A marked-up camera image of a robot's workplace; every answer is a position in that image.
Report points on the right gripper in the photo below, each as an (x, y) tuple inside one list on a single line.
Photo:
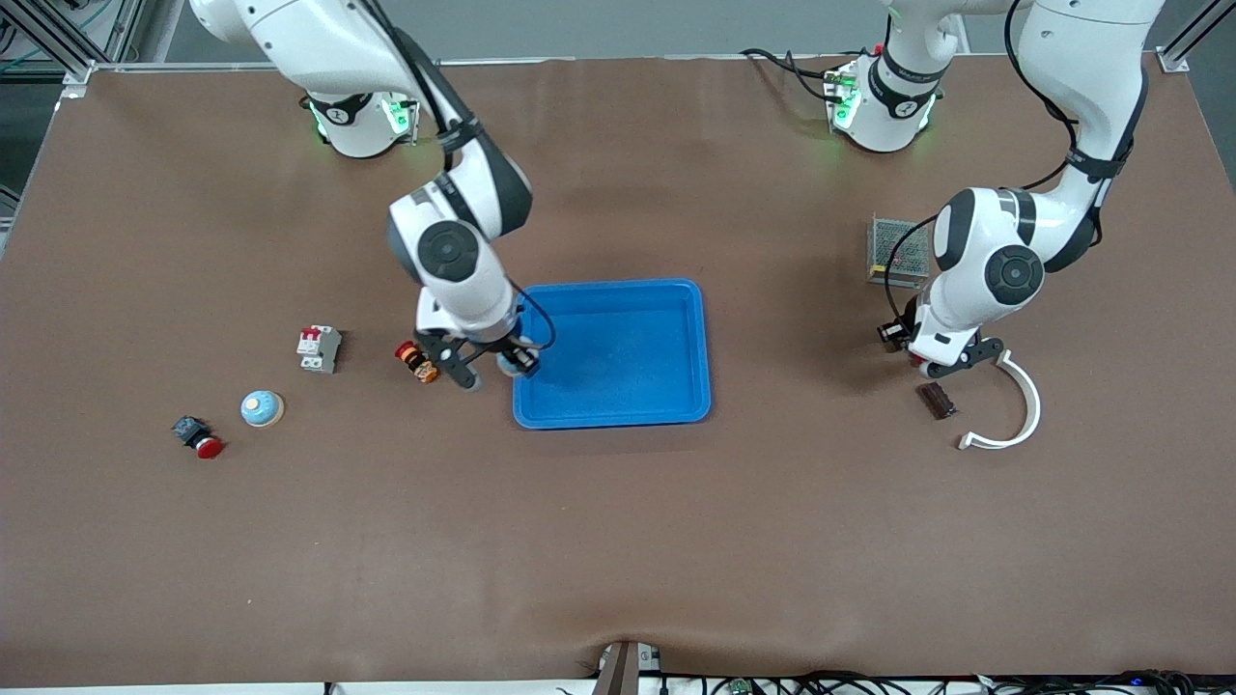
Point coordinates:
[(515, 347)]

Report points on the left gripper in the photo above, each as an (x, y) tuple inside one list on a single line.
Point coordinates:
[(895, 332)]

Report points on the small black terminal block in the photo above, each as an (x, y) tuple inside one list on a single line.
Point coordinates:
[(898, 327)]

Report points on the blue bell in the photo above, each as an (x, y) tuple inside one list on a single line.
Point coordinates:
[(262, 408), (506, 367)]

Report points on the dark brown relay block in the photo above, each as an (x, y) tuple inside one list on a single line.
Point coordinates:
[(937, 401)]

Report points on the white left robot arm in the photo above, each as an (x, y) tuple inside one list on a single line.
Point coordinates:
[(1004, 270)]

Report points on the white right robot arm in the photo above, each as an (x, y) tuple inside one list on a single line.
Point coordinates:
[(454, 251)]

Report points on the blue plastic tray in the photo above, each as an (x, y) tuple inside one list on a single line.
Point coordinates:
[(618, 367)]

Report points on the metal mesh power supply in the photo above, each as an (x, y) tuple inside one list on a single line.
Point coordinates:
[(884, 241)]

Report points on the white red circuit breaker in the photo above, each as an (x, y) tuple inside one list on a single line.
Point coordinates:
[(319, 349)]

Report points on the brown table mat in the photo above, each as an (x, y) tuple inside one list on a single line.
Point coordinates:
[(618, 541)]

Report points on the red push button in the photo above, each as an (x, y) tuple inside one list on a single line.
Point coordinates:
[(198, 436)]

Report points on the grey table clamp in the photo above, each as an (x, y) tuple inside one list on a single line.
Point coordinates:
[(623, 666)]

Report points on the red orange switch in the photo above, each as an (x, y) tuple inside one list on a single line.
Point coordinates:
[(415, 361)]

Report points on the white curved bracket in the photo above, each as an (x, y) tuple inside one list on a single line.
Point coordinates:
[(1035, 403)]

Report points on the aluminium frame profile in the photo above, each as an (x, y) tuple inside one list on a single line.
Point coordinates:
[(1173, 60), (75, 75)]

